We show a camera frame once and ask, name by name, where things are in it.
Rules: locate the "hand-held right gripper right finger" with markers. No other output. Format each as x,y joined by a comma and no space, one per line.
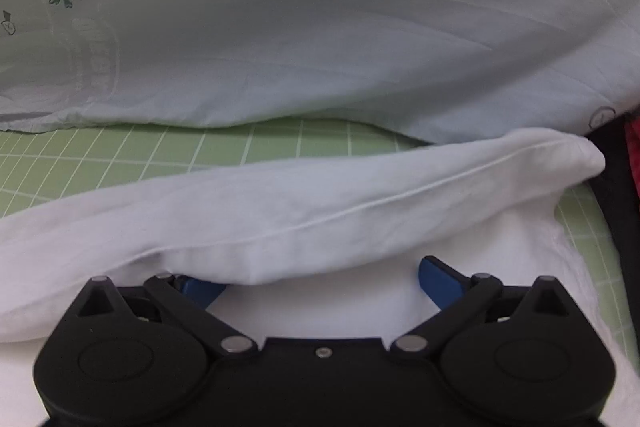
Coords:
440,283

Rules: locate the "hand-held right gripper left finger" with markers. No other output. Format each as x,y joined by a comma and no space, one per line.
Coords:
200,293

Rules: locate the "white garment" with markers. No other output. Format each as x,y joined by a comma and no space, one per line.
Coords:
300,202

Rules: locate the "dark folded garment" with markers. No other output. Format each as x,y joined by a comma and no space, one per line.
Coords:
614,167

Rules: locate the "red checked folded garment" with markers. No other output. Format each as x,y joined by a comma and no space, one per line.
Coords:
634,157

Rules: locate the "pale carrot-print sheet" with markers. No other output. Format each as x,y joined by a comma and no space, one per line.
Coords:
325,17

